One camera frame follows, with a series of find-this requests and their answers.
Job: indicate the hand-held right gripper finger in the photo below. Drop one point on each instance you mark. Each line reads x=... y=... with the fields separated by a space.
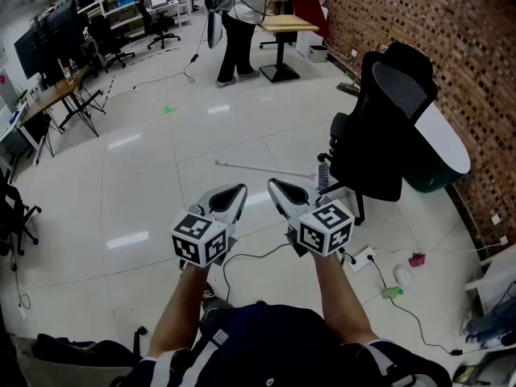
x=308 y=194
x=280 y=206

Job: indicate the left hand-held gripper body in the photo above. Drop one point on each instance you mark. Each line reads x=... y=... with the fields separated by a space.
x=197 y=240

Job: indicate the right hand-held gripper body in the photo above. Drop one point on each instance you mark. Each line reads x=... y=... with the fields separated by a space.
x=326 y=228

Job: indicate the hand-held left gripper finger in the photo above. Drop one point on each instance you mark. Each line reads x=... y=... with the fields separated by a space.
x=242 y=204
x=215 y=191

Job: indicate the person's left forearm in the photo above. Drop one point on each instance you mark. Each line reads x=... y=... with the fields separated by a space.
x=177 y=313

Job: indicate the person's right forearm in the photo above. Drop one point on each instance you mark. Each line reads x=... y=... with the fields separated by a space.
x=342 y=296

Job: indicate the green bristle broom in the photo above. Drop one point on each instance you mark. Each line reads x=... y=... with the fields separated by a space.
x=346 y=88

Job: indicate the white power strip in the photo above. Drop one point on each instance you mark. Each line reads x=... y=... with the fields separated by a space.
x=360 y=258

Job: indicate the person's left black shoe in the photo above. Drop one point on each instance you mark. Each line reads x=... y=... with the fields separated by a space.
x=208 y=294

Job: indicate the person's dark trousers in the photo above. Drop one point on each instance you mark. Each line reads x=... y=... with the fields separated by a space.
x=215 y=310

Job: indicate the black mesh office chair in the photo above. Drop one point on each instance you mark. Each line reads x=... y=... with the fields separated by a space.
x=379 y=151

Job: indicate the white round object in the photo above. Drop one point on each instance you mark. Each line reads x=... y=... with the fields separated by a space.
x=402 y=275

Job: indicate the green plastic bottle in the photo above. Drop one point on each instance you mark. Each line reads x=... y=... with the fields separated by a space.
x=391 y=292

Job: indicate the green tape mark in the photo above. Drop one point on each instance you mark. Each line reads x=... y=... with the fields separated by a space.
x=169 y=110

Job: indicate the red crumpled bag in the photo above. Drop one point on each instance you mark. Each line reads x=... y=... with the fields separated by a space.
x=417 y=259

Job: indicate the grey chest harness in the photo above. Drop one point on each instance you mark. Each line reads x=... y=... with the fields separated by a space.
x=219 y=337

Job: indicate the person's dark shirt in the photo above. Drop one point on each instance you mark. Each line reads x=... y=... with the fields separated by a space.
x=282 y=337

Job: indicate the white oval table green base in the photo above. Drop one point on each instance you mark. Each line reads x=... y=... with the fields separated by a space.
x=439 y=135

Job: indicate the white water dispenser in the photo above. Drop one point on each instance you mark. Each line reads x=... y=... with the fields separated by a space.
x=303 y=42

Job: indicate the white oval pack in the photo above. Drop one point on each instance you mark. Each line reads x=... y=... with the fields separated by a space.
x=215 y=30

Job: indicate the black bag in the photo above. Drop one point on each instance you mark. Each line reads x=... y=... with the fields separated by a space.
x=80 y=351

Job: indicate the wooden desk black base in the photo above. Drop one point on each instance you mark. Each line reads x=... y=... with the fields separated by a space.
x=288 y=22

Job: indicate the red board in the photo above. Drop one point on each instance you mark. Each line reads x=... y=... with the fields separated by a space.
x=312 y=14

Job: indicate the blue denim trousers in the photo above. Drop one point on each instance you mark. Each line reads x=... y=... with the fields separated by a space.
x=488 y=325

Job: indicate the wooden table black legs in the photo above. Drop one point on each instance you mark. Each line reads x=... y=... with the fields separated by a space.
x=48 y=97

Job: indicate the open laptop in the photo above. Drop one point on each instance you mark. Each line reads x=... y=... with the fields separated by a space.
x=158 y=1

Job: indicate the black mesh waste basket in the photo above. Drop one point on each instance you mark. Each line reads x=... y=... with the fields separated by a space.
x=469 y=375

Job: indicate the white desk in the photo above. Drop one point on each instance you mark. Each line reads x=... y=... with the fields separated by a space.
x=8 y=127

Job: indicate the large black monitor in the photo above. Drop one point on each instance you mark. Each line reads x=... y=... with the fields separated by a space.
x=44 y=42

